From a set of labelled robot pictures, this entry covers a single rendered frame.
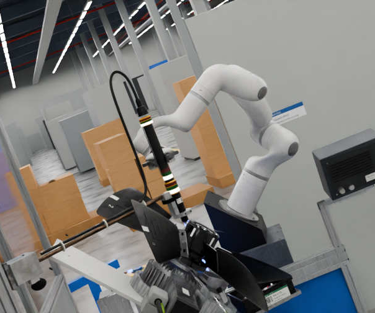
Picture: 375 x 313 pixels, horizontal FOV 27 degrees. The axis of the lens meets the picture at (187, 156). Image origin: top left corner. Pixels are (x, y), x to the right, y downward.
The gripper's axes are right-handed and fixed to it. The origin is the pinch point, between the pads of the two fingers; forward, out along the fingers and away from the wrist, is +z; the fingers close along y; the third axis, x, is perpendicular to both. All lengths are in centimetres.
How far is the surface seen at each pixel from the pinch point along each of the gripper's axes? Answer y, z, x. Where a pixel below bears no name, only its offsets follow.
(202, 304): 4, 39, -42
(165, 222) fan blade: 5.8, 23.3, -17.0
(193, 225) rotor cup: -2.2, 13.4, -23.0
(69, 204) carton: 158, -906, -96
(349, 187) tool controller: -65, -30, -40
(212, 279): -1.6, 0.6, -45.8
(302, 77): -93, -179, -2
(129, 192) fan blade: 14.7, -7.1, -7.4
